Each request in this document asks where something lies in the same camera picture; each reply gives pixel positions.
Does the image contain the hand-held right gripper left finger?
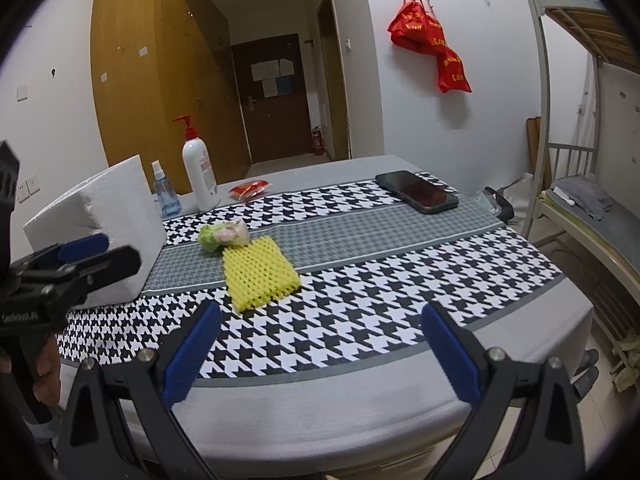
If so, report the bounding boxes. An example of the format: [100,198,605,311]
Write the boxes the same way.
[52,300,223,480]

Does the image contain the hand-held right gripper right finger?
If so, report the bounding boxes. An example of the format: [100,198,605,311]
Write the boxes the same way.
[420,302,586,480]

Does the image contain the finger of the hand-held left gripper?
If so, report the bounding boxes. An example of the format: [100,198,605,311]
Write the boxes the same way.
[10,233,110,281]
[50,246,142,308]

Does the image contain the white styrofoam box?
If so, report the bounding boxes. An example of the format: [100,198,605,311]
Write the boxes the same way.
[23,155,167,310]

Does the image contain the yellow foam net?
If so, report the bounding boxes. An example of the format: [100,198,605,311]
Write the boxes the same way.
[221,236,301,312]

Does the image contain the person's left hand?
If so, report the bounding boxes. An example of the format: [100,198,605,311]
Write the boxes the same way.
[30,332,62,407]

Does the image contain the blue spray bottle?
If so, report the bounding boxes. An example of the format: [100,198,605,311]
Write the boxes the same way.
[151,160,183,219]

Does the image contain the houndstooth tablecloth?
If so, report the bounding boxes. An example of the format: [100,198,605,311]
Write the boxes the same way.
[56,171,566,380]

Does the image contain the green pink plastic bundle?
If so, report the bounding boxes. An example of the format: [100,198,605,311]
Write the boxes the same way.
[197,220,248,253]

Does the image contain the person's light blue pants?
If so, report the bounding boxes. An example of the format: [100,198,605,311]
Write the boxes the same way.
[30,417,63,443]

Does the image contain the white red pump bottle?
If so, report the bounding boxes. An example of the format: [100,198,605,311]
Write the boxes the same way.
[172,114,222,212]

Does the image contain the clear plastic bag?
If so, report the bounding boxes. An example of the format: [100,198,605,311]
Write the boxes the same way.
[472,186,516,223]

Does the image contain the red snack packet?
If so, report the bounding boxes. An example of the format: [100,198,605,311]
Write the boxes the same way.
[229,178,271,201]

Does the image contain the black smartphone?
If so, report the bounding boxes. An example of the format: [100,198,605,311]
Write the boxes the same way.
[375,170,460,215]

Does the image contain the wooden wardrobe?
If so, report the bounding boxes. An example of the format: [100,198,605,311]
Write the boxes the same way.
[90,0,251,193]

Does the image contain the beige crumpled bag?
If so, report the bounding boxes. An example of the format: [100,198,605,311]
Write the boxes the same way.
[612,330,640,393]

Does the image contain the white plastic bag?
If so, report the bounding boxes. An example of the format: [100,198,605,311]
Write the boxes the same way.
[500,172,536,198]

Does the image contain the yellow green mattress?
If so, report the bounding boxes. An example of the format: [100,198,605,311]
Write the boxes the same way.
[537,190,640,286]

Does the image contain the grey folded cloth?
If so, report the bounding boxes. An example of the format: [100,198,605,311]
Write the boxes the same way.
[552,176,615,221]

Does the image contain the leaning wooden boards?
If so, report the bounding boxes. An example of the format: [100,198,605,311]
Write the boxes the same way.
[525,117,553,186]

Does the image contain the brown door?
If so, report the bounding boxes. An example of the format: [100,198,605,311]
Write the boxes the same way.
[231,33,328,163]

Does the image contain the red printed plastic bag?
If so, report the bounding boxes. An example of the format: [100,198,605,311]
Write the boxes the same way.
[389,0,447,56]
[432,46,472,94]

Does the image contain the grey metal bunk bed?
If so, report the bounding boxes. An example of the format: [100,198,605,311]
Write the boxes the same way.
[510,0,640,356]

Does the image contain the wooden door frame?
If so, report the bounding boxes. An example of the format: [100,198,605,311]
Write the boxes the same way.
[316,0,353,161]

